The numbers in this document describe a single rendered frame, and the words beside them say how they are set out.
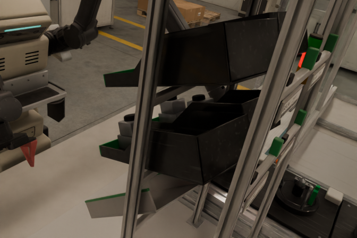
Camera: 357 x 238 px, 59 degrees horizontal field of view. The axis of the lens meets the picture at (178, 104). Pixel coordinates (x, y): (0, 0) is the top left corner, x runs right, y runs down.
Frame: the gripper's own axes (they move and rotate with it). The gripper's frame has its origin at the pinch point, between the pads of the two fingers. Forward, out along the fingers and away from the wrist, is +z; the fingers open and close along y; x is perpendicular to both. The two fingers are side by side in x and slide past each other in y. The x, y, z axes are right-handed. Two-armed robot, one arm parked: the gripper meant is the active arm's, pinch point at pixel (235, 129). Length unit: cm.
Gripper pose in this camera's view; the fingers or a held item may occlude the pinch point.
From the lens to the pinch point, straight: 103.0
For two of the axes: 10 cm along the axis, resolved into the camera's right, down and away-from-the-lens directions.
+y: 5.8, -3.1, 7.6
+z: 4.3, 9.0, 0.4
